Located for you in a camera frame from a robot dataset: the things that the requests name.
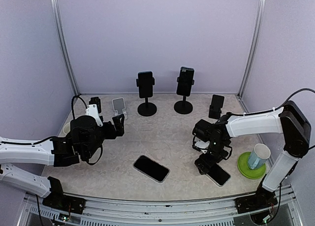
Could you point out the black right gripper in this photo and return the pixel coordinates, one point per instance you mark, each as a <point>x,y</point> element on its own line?
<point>209,163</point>

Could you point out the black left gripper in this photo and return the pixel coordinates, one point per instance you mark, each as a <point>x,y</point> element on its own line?
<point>112,134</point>

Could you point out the white-edged black phone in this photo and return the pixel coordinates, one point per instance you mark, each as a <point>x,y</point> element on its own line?
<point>218,175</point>

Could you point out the silver folding phone stand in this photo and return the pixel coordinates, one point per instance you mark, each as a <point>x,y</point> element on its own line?
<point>119,107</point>

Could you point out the teal-edged black phone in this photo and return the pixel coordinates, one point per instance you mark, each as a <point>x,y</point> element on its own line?
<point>145,82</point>

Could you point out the clear-case black phone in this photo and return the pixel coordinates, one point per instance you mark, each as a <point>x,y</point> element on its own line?
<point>151,168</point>

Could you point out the black folding phone stand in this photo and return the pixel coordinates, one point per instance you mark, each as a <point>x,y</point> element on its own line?
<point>216,106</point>

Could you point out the black round-base phone stand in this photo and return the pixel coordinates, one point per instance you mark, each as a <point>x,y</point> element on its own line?
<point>183,106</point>

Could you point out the blue-edged black phone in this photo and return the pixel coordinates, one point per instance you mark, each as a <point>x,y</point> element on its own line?
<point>185,81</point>

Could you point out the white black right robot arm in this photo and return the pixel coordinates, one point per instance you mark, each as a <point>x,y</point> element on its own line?
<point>211,139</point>

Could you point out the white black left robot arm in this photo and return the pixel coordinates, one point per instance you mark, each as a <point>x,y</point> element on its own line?
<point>86,136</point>

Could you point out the green plate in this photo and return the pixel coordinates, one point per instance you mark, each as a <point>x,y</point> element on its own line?
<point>246,171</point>

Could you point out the white mug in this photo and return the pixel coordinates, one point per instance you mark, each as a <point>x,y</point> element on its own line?
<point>66,128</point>

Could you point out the light blue cup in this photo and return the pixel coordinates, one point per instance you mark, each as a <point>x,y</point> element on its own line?
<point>259,155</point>

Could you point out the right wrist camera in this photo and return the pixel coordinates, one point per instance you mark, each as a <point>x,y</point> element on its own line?
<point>200,145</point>

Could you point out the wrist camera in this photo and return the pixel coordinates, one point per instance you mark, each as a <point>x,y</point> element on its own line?
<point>94,109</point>
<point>200,145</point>

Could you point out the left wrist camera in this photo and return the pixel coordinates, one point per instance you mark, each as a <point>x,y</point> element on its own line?
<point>94,109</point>

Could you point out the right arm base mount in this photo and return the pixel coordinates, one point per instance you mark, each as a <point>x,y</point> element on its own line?
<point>255,202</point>

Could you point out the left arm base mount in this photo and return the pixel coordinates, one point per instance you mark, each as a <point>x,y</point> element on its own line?
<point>65,203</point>

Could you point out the aluminium front rail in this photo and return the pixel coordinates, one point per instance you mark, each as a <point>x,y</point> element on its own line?
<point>219,211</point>

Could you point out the left aluminium frame post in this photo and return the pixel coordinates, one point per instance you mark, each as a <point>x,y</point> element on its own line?
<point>63,46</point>

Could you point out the aluminium frame post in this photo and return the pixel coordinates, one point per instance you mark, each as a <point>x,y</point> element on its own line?
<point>253,47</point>
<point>63,46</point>

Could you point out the right aluminium frame post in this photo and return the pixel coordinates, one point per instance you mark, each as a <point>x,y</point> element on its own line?
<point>253,47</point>

